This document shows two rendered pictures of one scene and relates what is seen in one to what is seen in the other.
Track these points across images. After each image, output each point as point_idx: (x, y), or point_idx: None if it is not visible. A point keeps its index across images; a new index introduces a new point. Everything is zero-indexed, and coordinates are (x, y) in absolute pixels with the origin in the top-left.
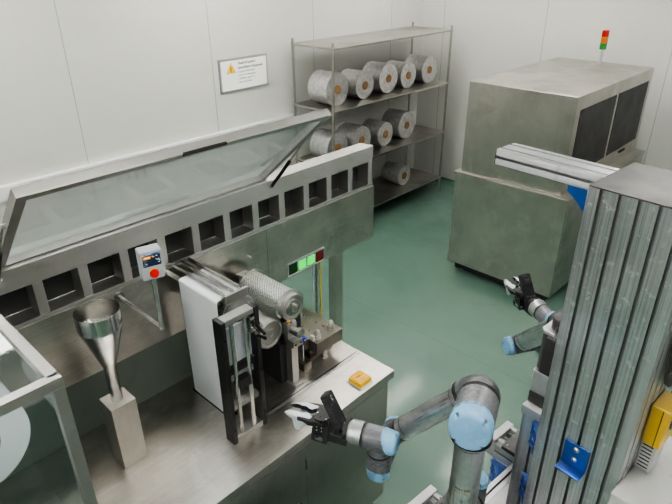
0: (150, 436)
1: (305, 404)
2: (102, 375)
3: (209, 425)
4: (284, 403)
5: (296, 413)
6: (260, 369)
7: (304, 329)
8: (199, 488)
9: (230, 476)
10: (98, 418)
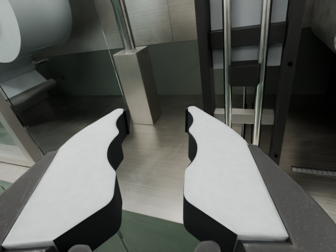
0: (173, 115)
1: (213, 138)
2: (168, 48)
3: None
4: (335, 175)
5: (88, 136)
6: (286, 63)
7: None
8: (130, 177)
9: (159, 194)
10: (164, 88)
